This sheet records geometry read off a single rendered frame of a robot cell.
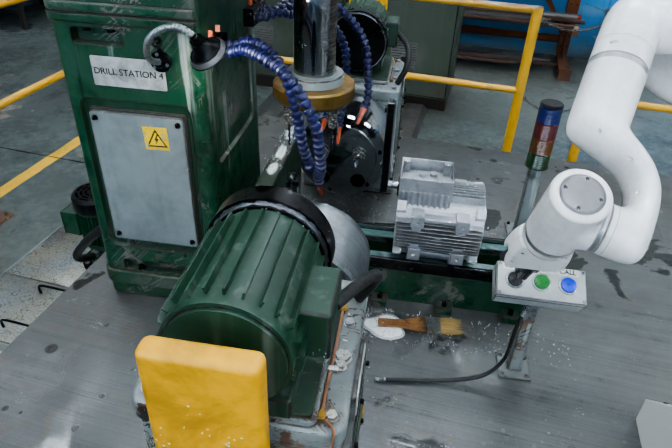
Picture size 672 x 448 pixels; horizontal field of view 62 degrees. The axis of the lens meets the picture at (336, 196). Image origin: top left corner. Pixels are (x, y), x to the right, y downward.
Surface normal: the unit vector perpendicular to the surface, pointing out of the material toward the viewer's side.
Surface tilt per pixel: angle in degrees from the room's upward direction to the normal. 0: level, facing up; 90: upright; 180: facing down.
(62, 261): 0
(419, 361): 0
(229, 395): 90
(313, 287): 0
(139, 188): 90
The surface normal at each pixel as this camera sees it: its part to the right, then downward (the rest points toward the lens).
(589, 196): -0.05, -0.44
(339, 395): 0.04, -0.84
